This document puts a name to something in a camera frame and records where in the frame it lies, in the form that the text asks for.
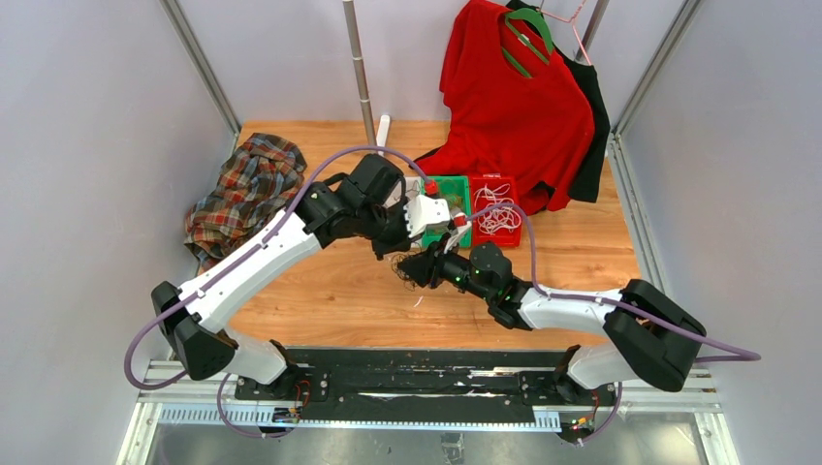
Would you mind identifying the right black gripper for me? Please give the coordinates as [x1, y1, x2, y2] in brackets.
[398, 233, 494, 303]

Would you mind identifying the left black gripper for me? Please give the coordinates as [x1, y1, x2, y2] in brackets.
[357, 197, 427, 262]

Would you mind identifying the orange thin cable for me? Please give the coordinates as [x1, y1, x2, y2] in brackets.
[436, 182, 470, 220]

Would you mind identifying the white thin cable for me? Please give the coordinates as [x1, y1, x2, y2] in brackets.
[473, 182, 522, 235]

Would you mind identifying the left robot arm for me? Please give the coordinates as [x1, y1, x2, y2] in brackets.
[123, 145, 413, 400]

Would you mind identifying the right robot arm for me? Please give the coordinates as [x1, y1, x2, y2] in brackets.
[396, 242, 707, 404]

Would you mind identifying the green plastic bin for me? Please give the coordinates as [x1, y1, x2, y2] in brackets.
[418, 176, 472, 248]

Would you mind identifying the red plastic bin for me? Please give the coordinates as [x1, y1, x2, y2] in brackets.
[468, 174, 522, 247]

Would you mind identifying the white rack base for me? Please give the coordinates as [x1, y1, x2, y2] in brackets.
[375, 114, 392, 146]

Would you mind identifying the plaid flannel shirt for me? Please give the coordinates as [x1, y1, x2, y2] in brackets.
[183, 133, 307, 271]

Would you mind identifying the red t-shirt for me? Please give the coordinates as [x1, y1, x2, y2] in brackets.
[417, 1, 595, 214]

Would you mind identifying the black t-shirt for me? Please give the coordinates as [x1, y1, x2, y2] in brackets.
[494, 3, 608, 214]

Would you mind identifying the silver rack pole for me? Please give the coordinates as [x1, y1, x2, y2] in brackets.
[342, 0, 377, 145]
[573, 0, 611, 65]

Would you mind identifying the green clothes hanger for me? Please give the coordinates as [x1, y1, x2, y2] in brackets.
[500, 8, 555, 79]

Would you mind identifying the right silver rack pole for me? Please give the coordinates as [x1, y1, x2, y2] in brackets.
[573, 0, 611, 65]

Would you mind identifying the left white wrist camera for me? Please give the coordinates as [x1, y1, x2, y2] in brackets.
[403, 194, 451, 239]

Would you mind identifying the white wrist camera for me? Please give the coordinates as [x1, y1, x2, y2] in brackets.
[403, 194, 451, 239]
[440, 208, 472, 252]

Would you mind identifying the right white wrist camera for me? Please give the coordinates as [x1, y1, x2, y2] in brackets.
[440, 208, 472, 252]

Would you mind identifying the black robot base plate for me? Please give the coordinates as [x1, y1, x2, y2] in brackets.
[233, 348, 616, 425]

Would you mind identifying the pink wire hanger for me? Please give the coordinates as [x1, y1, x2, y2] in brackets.
[537, 0, 591, 66]

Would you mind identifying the aluminium frame rail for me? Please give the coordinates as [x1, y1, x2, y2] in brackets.
[117, 350, 740, 464]

